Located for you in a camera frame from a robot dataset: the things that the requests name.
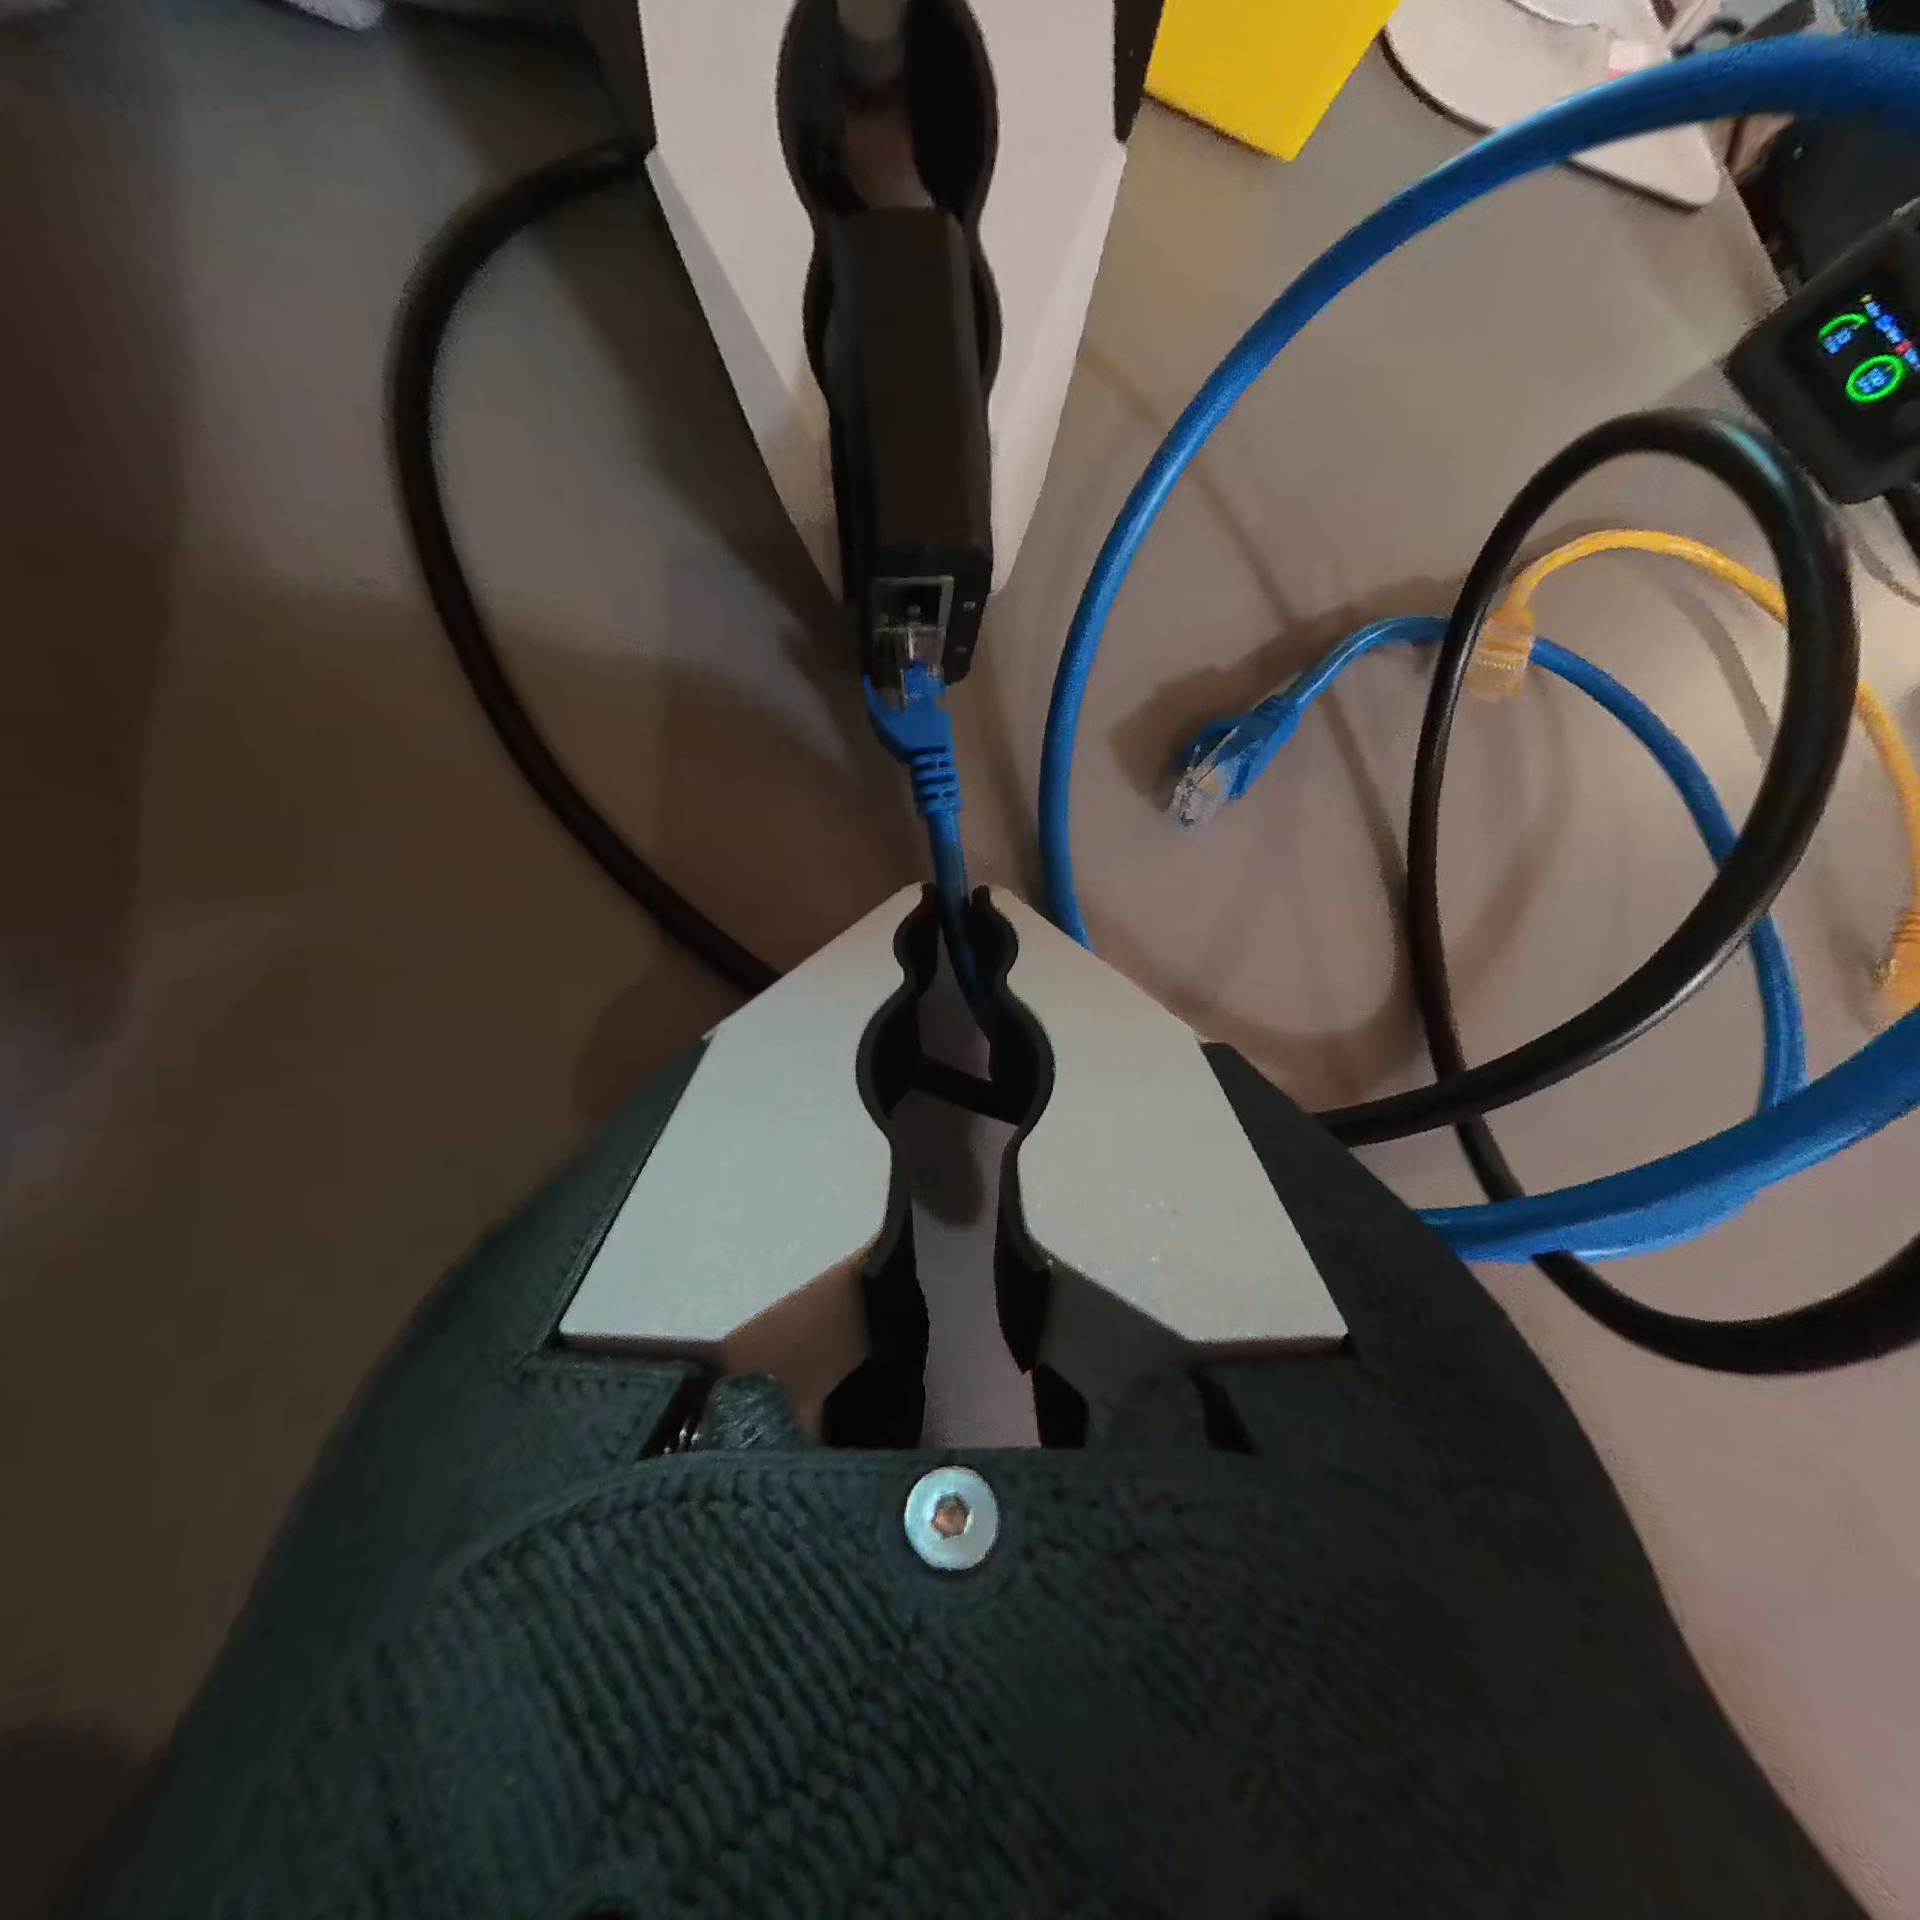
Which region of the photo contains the yellow ethernet cable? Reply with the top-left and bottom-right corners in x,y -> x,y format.
1463,527 -> 1920,1011

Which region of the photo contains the blue ethernet cable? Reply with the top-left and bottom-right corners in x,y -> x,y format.
861,30 -> 1920,1263

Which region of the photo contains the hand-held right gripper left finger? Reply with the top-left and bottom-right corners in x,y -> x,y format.
555,883 -> 943,1450

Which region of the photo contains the yellow box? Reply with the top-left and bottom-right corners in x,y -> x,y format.
1143,0 -> 1401,164

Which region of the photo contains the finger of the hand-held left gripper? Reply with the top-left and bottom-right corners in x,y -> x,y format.
638,0 -> 846,606
931,0 -> 1128,584

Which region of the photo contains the white stand base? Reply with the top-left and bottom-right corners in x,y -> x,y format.
1380,0 -> 1729,214

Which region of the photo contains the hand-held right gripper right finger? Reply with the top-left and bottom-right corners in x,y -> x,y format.
960,884 -> 1353,1450

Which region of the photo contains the black cable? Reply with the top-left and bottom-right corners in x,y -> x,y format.
385,136 -> 1920,1373

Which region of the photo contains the black ethernet adapter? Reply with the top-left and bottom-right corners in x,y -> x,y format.
815,208 -> 998,688

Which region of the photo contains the black power station with display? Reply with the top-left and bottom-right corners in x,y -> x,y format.
1720,202 -> 1920,506

